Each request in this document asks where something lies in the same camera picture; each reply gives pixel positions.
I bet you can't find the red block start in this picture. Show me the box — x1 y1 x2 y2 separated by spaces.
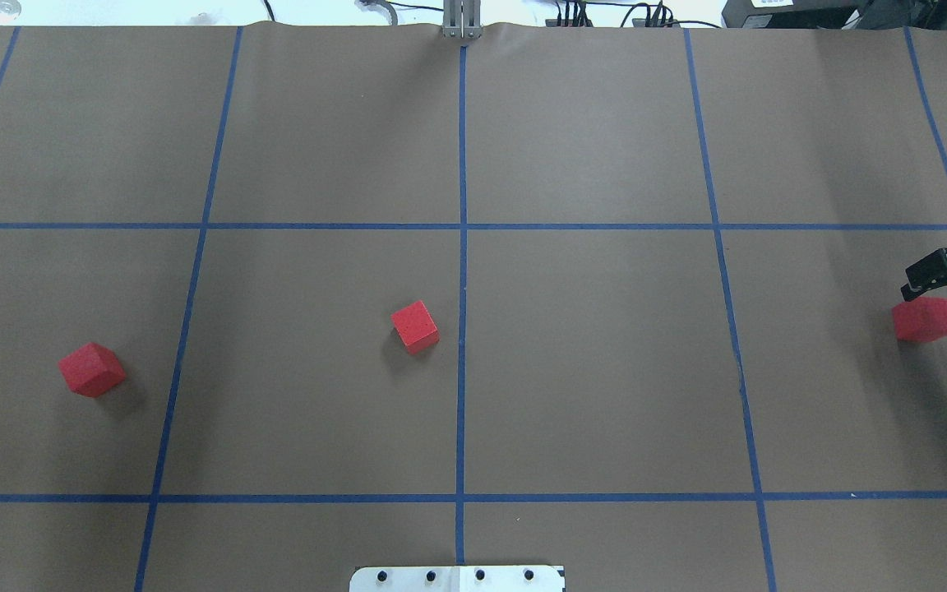
890 296 947 344

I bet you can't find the red block center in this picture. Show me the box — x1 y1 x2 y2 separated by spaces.
390 300 440 356

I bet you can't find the red block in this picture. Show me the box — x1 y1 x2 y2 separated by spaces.
57 342 127 398
390 300 440 356

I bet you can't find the red block left side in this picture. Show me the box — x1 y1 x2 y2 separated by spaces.
57 342 127 398

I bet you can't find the aluminium frame post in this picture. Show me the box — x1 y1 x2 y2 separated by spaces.
442 0 483 40

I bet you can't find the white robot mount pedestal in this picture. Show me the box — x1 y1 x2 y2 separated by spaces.
349 565 566 591

